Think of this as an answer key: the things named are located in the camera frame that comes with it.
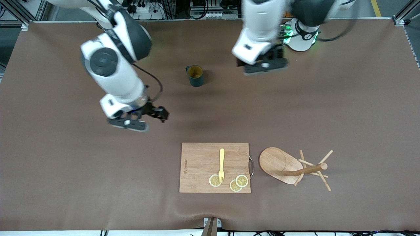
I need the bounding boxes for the dark green ribbed cup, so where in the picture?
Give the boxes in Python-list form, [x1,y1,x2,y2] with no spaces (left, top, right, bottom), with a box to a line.
[186,65,204,87]

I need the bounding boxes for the wooden mug tree rack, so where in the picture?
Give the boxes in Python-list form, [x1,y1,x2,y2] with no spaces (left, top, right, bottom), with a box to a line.
[259,147,334,192]

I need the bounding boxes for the wooden cutting board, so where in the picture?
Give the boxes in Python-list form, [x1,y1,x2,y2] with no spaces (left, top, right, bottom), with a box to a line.
[179,142,251,194]

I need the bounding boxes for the yellow plastic fork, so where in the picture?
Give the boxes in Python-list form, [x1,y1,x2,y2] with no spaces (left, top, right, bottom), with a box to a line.
[218,148,225,183]

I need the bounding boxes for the grey electronics box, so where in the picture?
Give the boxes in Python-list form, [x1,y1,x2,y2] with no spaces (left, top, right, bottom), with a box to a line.
[190,0,239,19]

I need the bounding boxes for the brown table mat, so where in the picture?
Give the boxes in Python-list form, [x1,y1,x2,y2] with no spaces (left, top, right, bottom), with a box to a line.
[0,18,420,231]

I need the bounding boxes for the white power strip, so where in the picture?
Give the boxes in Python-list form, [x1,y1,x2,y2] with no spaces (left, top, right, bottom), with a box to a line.
[128,0,164,20]

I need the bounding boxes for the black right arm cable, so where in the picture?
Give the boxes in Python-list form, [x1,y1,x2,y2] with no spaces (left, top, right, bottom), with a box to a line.
[133,63,163,102]

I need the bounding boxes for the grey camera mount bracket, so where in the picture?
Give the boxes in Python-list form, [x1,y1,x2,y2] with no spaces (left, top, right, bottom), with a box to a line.
[201,217,222,236]

